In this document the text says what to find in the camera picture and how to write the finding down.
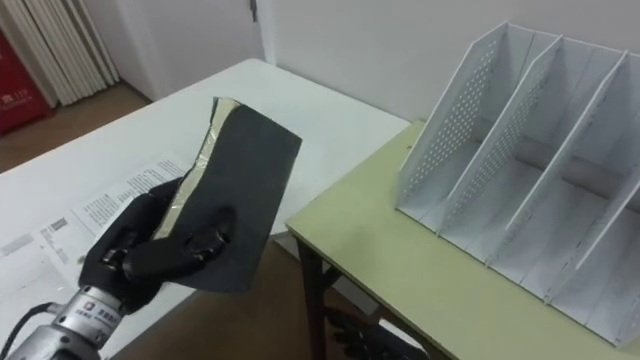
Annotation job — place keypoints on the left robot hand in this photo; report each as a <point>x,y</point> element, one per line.
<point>145,260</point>

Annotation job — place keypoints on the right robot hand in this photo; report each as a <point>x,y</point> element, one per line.
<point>370,342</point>

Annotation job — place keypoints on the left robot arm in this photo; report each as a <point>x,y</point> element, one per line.
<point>75,325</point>

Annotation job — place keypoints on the light green desk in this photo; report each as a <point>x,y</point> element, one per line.
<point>400,265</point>

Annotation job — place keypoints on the white desk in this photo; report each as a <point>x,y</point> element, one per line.
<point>165,120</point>

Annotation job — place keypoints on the red cabinet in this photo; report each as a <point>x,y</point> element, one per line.
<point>17,95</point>

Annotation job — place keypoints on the white perforated file rack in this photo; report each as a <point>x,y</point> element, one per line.
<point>525,175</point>

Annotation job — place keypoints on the beige curtain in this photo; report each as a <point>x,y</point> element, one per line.
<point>65,45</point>

